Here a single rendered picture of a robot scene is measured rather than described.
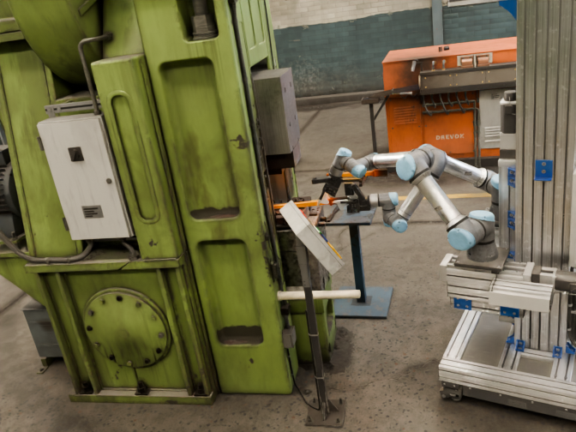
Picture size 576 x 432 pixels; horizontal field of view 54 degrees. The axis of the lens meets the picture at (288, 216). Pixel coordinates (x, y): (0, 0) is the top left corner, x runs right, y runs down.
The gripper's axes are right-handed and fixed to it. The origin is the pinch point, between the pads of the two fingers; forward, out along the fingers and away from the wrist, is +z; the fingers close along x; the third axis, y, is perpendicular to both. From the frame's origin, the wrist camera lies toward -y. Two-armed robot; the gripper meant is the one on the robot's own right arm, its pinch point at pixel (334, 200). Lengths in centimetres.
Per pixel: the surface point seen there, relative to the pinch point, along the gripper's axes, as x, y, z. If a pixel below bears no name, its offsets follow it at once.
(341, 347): 0, 101, 9
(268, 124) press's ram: -17, -52, 26
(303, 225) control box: -71, -17, 4
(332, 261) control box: -70, 2, -7
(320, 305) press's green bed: -16, 59, 15
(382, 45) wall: 755, 13, 2
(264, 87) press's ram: -16, -71, 25
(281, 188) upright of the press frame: 23.2, -1.8, 35.6
